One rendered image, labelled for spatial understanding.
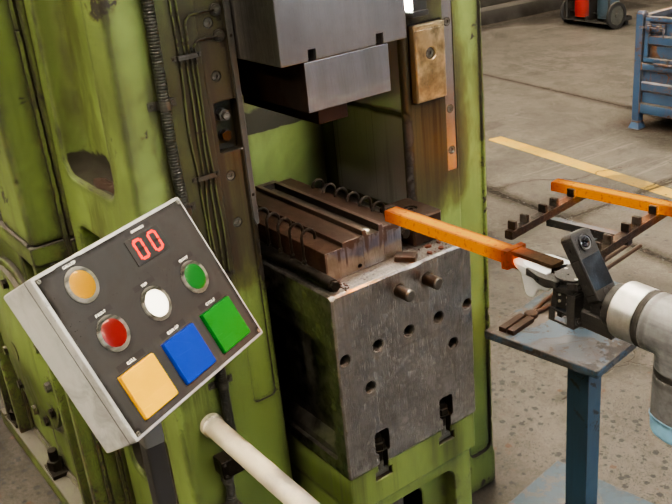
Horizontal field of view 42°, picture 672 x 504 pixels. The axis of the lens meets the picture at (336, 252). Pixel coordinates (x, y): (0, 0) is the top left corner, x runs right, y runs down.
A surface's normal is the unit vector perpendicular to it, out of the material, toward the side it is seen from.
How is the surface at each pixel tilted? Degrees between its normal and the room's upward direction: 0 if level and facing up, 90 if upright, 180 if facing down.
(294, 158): 90
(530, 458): 0
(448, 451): 90
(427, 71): 90
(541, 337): 0
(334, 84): 90
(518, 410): 0
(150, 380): 60
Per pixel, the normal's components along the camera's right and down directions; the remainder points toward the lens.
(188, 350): 0.71, -0.35
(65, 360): -0.47, 0.40
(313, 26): 0.59, 0.28
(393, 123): -0.80, 0.31
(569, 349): -0.09, -0.91
